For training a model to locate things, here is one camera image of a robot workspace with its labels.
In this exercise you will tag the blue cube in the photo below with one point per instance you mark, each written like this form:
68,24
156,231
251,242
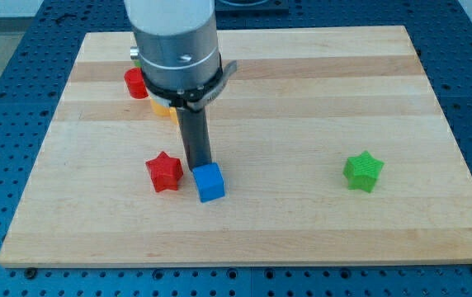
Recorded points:
209,182

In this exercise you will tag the yellow block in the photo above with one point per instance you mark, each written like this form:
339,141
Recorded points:
163,111

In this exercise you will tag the red star block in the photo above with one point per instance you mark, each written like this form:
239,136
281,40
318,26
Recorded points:
165,172

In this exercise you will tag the black clamp with metal tab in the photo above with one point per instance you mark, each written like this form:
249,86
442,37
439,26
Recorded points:
194,99

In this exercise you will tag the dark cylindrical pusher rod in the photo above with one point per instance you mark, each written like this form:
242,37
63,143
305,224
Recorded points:
195,137

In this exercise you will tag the wooden board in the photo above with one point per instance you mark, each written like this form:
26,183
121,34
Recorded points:
301,103

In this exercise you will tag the green star block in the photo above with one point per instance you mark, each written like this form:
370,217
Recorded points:
362,172

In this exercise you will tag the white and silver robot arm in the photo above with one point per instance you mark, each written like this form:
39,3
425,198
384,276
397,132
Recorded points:
177,46

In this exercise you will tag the red cylinder block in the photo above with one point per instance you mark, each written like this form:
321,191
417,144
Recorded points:
135,83

